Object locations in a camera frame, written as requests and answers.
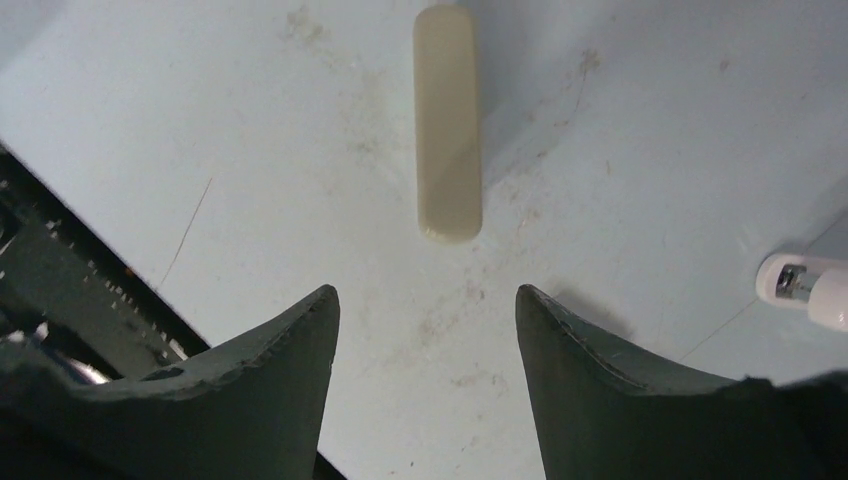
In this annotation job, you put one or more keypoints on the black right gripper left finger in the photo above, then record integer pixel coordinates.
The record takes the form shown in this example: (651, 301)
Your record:
(249, 408)

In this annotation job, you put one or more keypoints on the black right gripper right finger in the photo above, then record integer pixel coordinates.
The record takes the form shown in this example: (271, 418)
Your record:
(605, 408)

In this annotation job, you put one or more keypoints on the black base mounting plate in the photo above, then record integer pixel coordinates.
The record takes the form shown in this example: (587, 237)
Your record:
(63, 288)

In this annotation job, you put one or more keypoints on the beige white stapler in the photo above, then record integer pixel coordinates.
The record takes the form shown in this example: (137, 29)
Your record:
(447, 124)

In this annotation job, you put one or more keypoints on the pink stapler large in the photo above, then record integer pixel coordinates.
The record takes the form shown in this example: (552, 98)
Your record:
(815, 285)

